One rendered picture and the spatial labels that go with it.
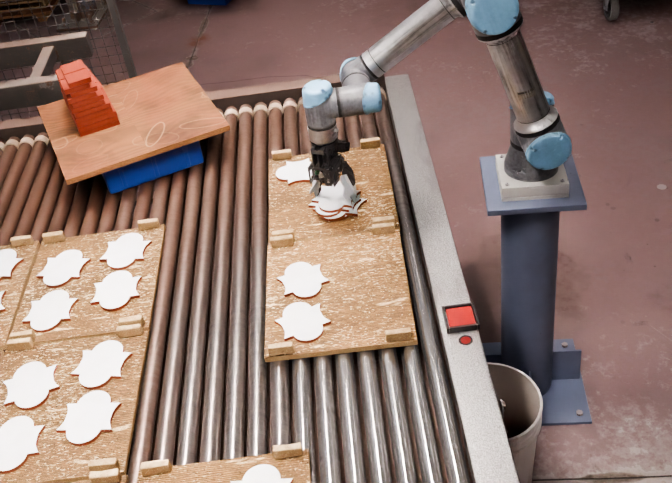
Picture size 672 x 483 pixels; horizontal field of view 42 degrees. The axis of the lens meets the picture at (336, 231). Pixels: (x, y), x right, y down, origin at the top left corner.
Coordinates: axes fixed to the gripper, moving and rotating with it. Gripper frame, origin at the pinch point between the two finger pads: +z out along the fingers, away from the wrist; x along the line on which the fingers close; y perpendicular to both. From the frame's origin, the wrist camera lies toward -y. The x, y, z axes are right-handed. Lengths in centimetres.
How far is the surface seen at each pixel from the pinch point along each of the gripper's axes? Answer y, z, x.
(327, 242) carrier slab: 15.2, 3.6, 2.9
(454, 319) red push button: 34, 4, 42
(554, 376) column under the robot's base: -35, 94, 55
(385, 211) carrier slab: -0.7, 3.7, 13.6
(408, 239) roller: 7.4, 5.3, 22.5
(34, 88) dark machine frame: -33, -3, -126
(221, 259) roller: 26.4, 5.2, -23.2
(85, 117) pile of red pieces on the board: -6, -13, -83
